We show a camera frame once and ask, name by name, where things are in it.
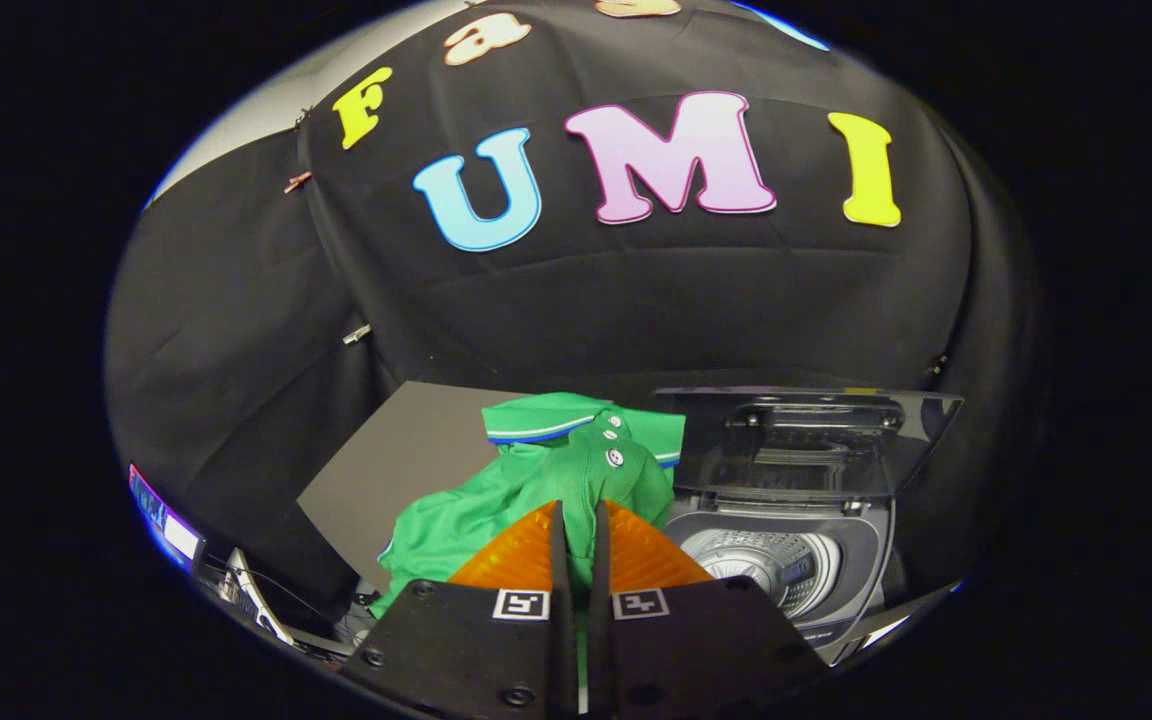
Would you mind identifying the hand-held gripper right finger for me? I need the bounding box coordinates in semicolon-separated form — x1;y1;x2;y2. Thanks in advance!
586;498;832;720

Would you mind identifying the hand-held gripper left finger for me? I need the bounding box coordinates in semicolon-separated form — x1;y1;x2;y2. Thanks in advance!
341;500;577;720

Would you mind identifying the green polo shirt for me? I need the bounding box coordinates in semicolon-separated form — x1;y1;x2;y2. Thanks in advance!
371;392;687;621

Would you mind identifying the grey washing machine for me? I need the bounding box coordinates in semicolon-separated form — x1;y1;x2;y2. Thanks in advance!
661;490;897;661

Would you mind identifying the black backdrop cloth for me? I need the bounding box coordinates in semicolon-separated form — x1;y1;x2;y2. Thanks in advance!
104;0;1047;641

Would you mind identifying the lit screen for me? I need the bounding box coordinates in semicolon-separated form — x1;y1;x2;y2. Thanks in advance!
128;462;205;569

